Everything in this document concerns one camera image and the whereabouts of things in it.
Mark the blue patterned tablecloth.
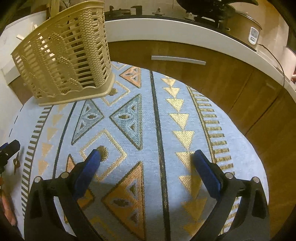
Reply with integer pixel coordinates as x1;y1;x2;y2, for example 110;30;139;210
6;63;268;240

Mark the wooden chopstick left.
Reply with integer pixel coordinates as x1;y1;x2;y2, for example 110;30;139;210
16;35;24;41

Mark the person's left hand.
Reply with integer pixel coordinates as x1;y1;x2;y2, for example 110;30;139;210
1;190;16;226

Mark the black frying pan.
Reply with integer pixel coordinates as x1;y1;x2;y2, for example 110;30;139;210
177;0;258;15

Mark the beige plastic utensil basket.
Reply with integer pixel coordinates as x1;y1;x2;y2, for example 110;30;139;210
11;1;115;106

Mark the white electric kettle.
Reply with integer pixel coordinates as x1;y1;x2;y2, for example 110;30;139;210
281;47;296;80

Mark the white refrigerator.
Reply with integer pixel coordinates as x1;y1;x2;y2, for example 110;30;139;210
0;10;50;144

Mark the brown rice cooker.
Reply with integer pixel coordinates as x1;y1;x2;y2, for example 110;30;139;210
224;6;262;49

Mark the black power cable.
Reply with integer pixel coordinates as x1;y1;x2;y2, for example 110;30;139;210
257;43;286;88

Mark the silver drawer handle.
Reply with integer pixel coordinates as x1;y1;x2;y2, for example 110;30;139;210
151;55;206;66

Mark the wooden base cabinet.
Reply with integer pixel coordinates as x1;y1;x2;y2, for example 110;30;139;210
11;41;295;235

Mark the black gas stove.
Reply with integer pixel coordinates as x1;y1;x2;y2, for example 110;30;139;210
104;5;227;30

